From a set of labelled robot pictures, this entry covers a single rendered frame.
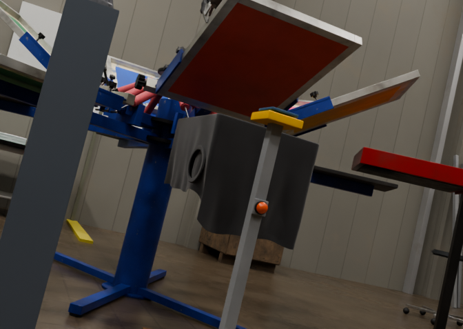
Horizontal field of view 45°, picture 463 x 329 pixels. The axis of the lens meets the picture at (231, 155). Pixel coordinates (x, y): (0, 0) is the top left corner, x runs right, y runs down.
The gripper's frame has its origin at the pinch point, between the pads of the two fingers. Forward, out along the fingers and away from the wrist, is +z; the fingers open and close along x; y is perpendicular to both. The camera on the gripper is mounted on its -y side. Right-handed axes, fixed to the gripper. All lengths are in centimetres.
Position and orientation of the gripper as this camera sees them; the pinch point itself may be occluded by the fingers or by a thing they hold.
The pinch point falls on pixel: (211, 23)
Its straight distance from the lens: 230.6
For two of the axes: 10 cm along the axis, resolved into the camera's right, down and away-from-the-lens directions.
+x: 8.9, 2.5, 3.9
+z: -0.6, 9.0, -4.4
